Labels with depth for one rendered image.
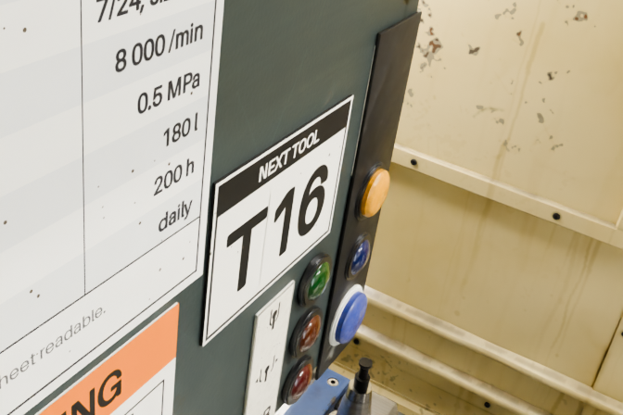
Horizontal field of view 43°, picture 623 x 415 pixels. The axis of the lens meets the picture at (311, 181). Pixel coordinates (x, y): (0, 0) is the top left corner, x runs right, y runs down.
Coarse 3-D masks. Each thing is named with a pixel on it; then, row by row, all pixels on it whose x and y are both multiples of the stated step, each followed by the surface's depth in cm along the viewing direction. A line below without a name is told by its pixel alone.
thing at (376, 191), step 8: (376, 176) 39; (384, 176) 39; (368, 184) 39; (376, 184) 39; (384, 184) 39; (368, 192) 38; (376, 192) 39; (384, 192) 40; (368, 200) 39; (376, 200) 39; (384, 200) 40; (368, 208) 39; (376, 208) 40; (368, 216) 40
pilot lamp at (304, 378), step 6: (306, 366) 40; (300, 372) 40; (306, 372) 40; (300, 378) 40; (306, 378) 40; (294, 384) 40; (300, 384) 40; (306, 384) 40; (294, 390) 40; (300, 390) 40; (294, 396) 40
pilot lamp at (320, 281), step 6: (324, 264) 37; (318, 270) 37; (324, 270) 37; (318, 276) 37; (324, 276) 37; (312, 282) 36; (318, 282) 37; (324, 282) 37; (312, 288) 36; (318, 288) 37; (324, 288) 37; (312, 294) 37; (318, 294) 37; (312, 300) 37
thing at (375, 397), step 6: (372, 390) 98; (342, 396) 97; (372, 396) 97; (378, 396) 97; (384, 396) 98; (372, 402) 96; (378, 402) 97; (384, 402) 97; (390, 402) 97; (396, 402) 97; (336, 408) 95; (372, 408) 96; (378, 408) 96; (384, 408) 96; (390, 408) 96; (396, 408) 96; (372, 414) 95; (378, 414) 95; (384, 414) 95; (390, 414) 95; (396, 414) 95
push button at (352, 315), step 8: (352, 296) 43; (360, 296) 43; (352, 304) 42; (360, 304) 43; (344, 312) 42; (352, 312) 42; (360, 312) 43; (344, 320) 42; (352, 320) 43; (360, 320) 44; (344, 328) 42; (352, 328) 43; (336, 336) 43; (344, 336) 43; (352, 336) 44
